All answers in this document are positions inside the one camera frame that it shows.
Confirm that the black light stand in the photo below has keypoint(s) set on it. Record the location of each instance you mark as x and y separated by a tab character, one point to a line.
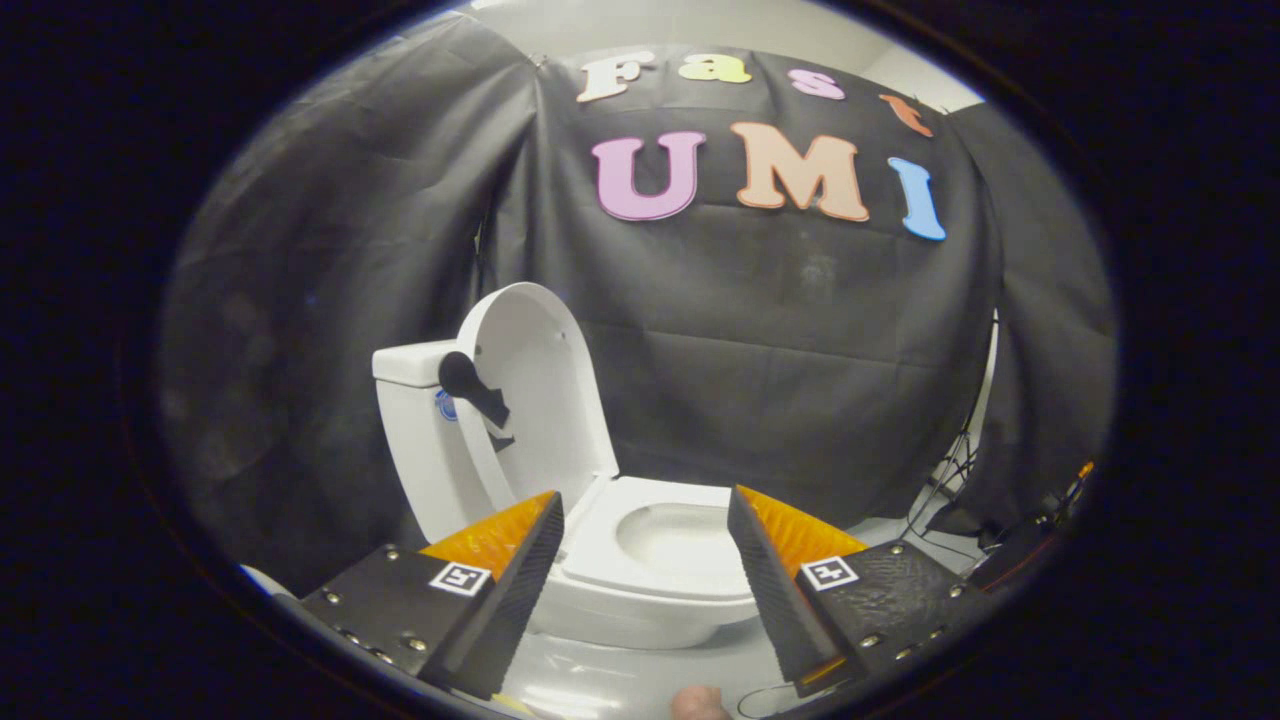
955	455

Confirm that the white toilet seat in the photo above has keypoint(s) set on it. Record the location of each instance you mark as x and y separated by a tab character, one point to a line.
600	555

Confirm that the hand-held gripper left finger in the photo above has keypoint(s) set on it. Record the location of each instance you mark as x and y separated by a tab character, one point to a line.
515	600

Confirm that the black backdrop cloth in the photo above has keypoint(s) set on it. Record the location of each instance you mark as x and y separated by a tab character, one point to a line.
750	330

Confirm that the black pull tab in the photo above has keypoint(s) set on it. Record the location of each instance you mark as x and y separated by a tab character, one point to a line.
470	385

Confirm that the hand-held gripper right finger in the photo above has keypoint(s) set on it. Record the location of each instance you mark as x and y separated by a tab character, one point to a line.
772	600

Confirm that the white toilet lid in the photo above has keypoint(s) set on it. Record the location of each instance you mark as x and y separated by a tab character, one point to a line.
545	380

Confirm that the white toilet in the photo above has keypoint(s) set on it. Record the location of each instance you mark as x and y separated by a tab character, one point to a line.
430	470

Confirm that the black covered table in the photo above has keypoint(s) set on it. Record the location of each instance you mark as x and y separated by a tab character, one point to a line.
1020	555

